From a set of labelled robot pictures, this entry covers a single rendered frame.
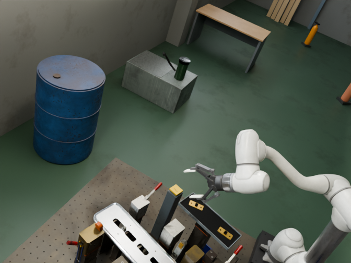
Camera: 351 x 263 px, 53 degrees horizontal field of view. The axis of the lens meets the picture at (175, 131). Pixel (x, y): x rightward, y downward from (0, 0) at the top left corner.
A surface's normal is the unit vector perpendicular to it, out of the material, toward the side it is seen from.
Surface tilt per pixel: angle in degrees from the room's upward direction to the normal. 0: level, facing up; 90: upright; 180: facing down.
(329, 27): 90
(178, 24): 90
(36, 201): 0
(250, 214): 0
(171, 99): 90
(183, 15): 90
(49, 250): 0
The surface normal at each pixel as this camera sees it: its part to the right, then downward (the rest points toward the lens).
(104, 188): 0.28, -0.75
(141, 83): -0.43, 0.46
